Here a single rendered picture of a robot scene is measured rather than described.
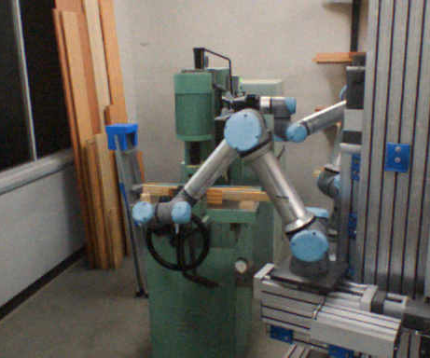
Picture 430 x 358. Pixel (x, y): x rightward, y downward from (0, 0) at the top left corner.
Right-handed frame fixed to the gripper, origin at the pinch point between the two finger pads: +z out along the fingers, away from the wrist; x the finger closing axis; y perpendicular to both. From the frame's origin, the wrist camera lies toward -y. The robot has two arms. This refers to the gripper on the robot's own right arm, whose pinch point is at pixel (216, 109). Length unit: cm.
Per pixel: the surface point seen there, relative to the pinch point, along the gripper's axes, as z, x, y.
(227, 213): -6.1, 33.9, -32.5
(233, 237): -9, 40, -42
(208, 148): 7.9, -0.6, -25.8
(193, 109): 10.4, 1.5, 1.1
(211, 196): 3.1, 24.3, -32.8
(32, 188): 143, -19, -85
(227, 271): -6, 50, -57
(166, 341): 26, 73, -91
